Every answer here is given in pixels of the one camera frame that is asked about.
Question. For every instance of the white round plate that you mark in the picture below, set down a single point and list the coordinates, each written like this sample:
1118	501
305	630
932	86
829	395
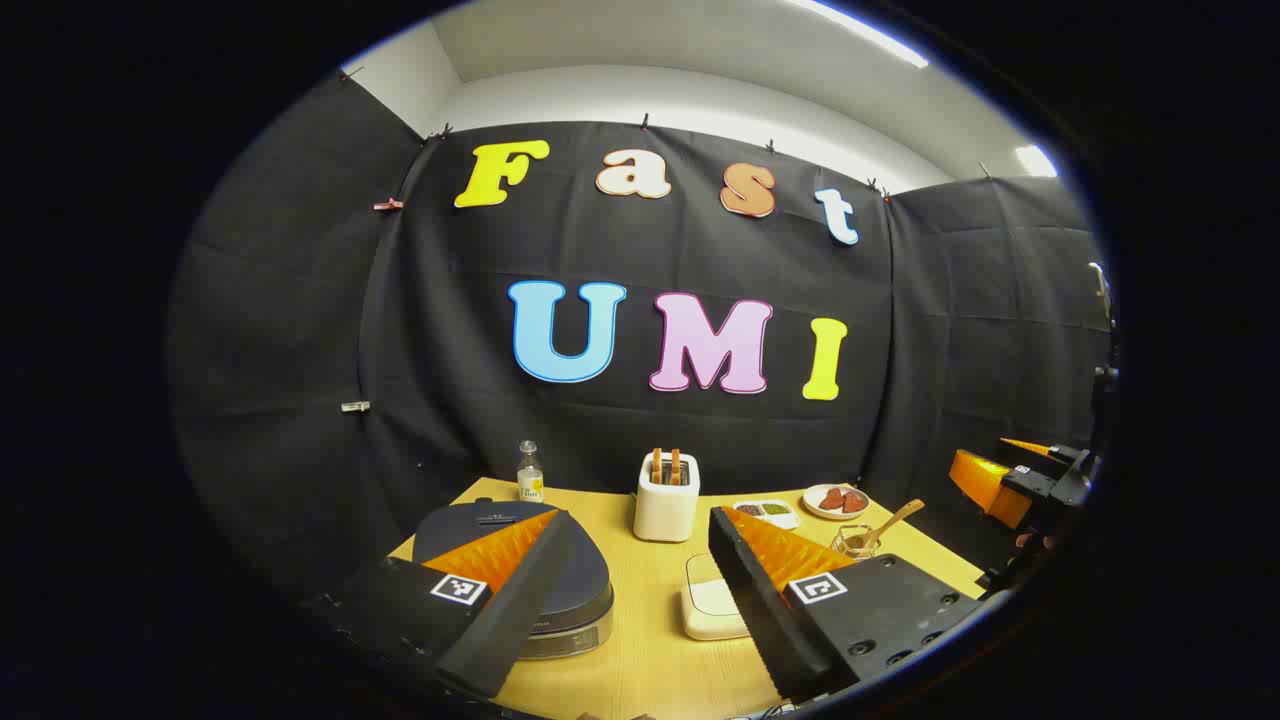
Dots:
820	513

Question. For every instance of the black backdrop cloth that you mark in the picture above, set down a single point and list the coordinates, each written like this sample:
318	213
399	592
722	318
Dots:
600	430

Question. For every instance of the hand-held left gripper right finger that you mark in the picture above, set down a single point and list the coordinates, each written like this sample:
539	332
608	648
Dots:
760	610

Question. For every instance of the white container with clear lid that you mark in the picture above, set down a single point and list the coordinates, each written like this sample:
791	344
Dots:
710	600

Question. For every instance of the clear chopstick holder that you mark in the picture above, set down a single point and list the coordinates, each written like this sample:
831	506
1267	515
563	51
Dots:
850	545

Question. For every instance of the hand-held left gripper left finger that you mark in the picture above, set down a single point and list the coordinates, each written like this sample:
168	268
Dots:
520	610

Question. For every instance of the dark grey rice cooker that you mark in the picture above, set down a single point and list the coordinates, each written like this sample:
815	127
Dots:
585	580

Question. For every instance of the red meat piece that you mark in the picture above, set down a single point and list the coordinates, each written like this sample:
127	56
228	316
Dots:
832	498
853	501

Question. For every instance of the white toaster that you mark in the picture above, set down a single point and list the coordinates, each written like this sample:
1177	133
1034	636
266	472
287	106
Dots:
665	515

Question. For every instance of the white divided grain dish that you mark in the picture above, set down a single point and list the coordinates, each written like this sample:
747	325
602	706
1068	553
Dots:
785	520

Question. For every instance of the toast slice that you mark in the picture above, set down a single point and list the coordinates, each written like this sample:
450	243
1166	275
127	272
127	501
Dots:
675	466
656	466

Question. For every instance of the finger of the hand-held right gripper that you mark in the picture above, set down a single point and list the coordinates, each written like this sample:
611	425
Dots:
985	485
1025	445

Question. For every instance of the wooden spoon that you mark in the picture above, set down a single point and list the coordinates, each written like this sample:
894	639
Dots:
900	515

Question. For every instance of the glass bottle with yellow label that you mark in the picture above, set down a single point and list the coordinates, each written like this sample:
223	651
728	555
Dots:
530	485

